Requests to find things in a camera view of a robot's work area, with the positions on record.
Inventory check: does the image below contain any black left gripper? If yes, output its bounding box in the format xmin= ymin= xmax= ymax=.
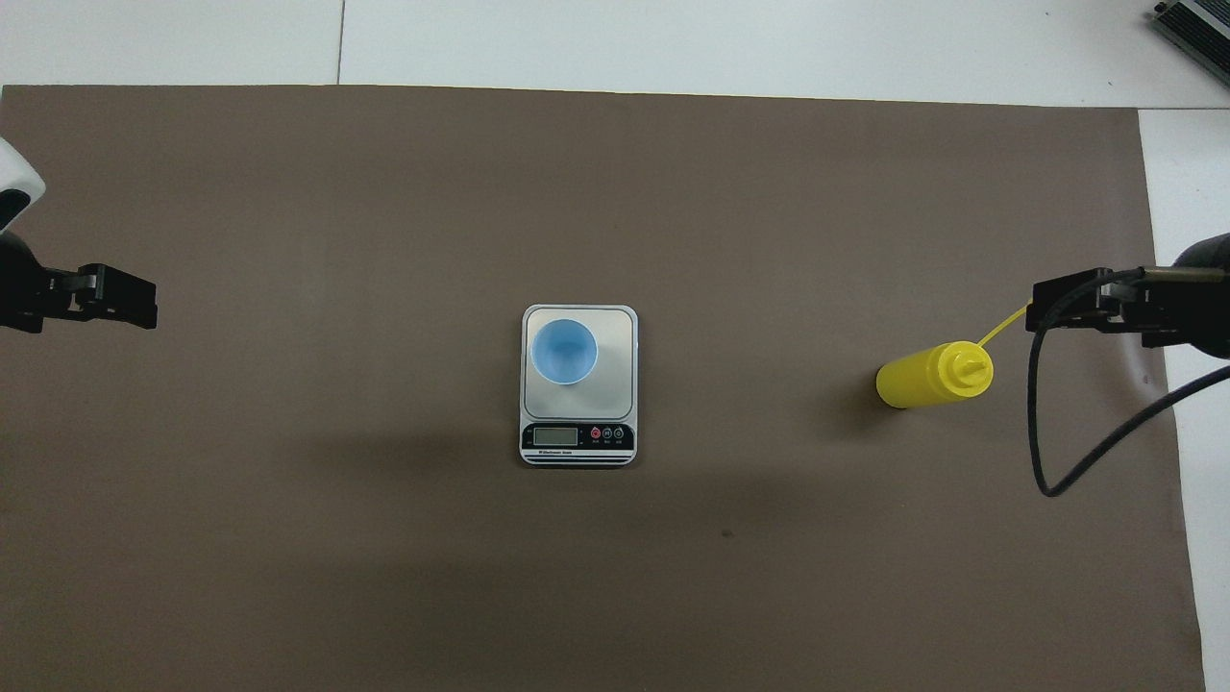
xmin=0 ymin=231 xmax=159 ymax=335

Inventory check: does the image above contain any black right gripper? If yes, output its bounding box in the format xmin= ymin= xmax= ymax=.
xmin=1025 ymin=233 xmax=1230 ymax=361

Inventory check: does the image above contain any yellow squeeze bottle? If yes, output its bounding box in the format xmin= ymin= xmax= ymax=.
xmin=875 ymin=302 xmax=1032 ymax=411

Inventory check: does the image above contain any light blue plastic cup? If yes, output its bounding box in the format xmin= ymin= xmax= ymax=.
xmin=530 ymin=318 xmax=601 ymax=386

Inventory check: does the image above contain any silver digital kitchen scale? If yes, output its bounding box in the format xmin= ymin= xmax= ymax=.
xmin=520 ymin=304 xmax=639 ymax=468

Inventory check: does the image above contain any brown paper table mat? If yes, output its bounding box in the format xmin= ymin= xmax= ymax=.
xmin=0 ymin=85 xmax=1208 ymax=692

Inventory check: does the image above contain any grey ribbed metal device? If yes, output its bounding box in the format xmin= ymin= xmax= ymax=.
xmin=1152 ymin=0 xmax=1230 ymax=90

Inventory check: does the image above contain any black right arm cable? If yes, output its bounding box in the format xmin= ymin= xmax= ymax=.
xmin=1025 ymin=266 xmax=1230 ymax=499

